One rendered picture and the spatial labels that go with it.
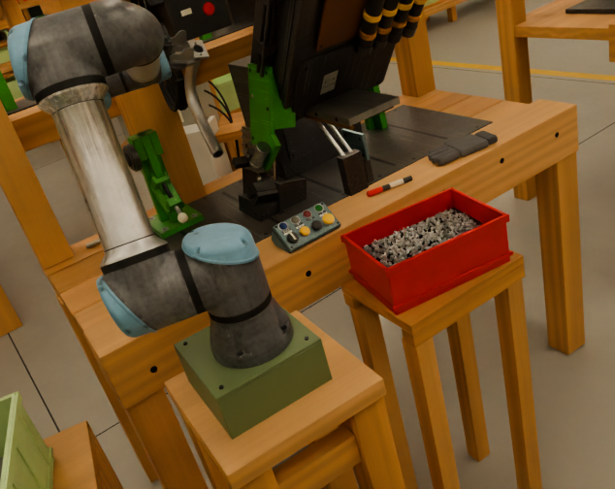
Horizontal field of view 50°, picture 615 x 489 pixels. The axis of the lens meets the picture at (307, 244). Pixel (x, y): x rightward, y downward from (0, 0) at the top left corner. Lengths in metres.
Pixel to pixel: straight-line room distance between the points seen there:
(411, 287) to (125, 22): 0.77
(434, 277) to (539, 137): 0.72
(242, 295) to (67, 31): 0.50
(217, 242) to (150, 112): 0.94
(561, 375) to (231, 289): 1.58
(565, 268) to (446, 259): 0.92
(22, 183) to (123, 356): 0.66
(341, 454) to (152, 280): 0.48
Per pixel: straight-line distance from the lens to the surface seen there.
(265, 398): 1.17
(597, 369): 2.48
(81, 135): 1.11
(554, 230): 2.25
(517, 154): 1.97
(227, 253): 1.06
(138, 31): 1.15
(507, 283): 1.57
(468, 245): 1.46
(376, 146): 2.04
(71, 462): 1.41
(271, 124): 1.70
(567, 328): 2.45
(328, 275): 1.62
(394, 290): 1.40
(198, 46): 1.75
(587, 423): 2.29
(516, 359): 1.72
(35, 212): 1.94
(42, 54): 1.13
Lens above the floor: 1.64
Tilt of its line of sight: 28 degrees down
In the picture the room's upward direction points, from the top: 15 degrees counter-clockwise
